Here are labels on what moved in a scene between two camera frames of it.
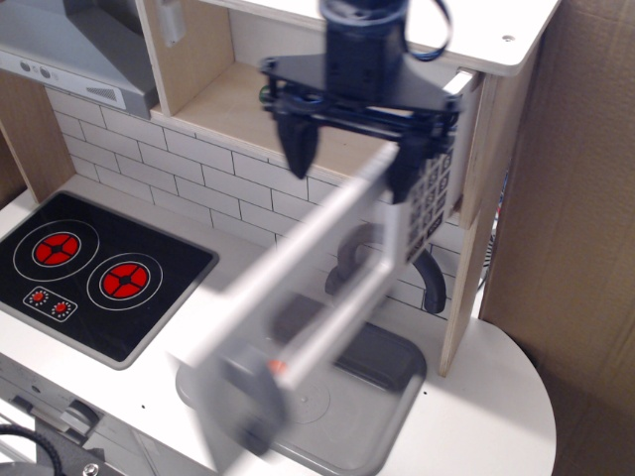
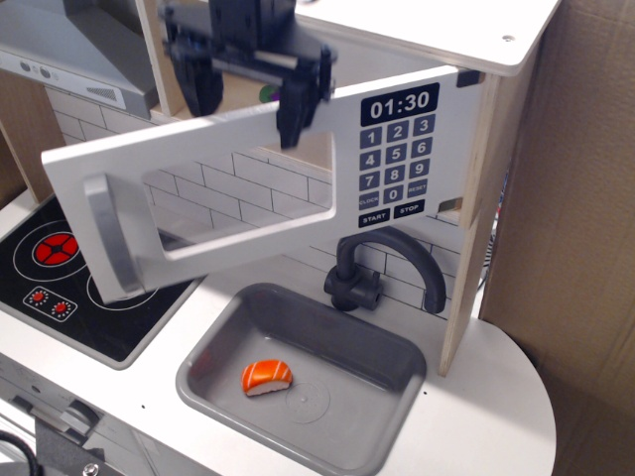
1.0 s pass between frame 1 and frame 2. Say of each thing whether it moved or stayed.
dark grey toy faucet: stayed
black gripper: moved
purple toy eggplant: stayed
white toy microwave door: moved
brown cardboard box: stayed
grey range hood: stayed
